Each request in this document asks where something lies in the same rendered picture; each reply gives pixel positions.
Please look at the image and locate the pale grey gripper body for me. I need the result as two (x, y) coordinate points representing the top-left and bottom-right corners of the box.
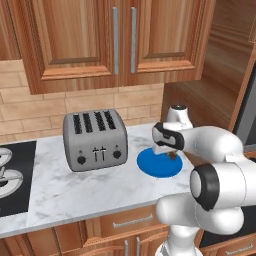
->
(152, 143), (168, 157)

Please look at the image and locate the round blue plate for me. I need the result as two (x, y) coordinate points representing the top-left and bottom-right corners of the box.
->
(136, 147), (184, 179)

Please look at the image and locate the silver four-slot toaster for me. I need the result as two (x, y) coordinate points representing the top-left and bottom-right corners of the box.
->
(62, 108), (129, 173)

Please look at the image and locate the wooden drawer front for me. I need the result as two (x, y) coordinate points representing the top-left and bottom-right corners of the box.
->
(199, 232), (256, 256)
(99, 204), (170, 239)

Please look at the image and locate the tall wooden cabinet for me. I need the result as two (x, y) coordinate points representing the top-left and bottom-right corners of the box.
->
(161, 0), (256, 132)

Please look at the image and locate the grey built-in oven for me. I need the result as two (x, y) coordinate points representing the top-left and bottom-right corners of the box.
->
(232, 64), (256, 147)

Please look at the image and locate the wooden base cupboard door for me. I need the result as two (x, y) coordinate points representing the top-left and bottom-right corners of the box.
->
(0, 221), (88, 256)
(131, 229), (171, 256)
(59, 237), (132, 256)

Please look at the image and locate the black appliance front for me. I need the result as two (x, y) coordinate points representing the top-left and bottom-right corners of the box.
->
(199, 209), (256, 248)

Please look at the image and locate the black hob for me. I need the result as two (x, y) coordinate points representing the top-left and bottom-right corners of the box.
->
(0, 140), (38, 219)

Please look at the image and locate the silver drawer handle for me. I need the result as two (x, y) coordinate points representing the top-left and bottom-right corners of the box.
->
(224, 244), (255, 256)
(112, 213), (155, 230)

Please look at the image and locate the silver bar cupboard handle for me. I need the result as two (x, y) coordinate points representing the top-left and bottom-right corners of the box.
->
(111, 6), (120, 76)
(130, 6), (138, 75)

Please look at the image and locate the narrow wooden wall cupboard door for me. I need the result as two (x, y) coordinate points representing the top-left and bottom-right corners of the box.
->
(122, 0), (217, 88)

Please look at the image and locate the wide wooden wall cupboard door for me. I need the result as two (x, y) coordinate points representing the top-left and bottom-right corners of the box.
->
(9, 0), (123, 96)

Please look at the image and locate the plain wooden wall cupboard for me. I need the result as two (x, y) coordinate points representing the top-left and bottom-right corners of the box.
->
(0, 0), (22, 62)

